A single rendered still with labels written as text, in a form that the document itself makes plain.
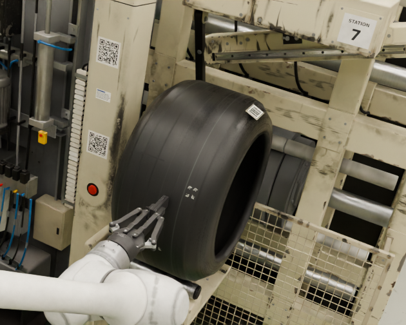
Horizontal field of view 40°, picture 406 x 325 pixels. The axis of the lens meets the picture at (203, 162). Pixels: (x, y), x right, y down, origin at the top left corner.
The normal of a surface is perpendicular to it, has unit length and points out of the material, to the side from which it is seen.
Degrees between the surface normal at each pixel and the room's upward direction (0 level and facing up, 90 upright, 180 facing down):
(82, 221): 90
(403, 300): 0
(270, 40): 90
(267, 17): 90
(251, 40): 90
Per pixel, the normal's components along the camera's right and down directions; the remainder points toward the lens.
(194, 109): 0.00, -0.66
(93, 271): -0.13, -0.87
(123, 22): -0.40, 0.33
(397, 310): 0.18, -0.88
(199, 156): -0.18, -0.32
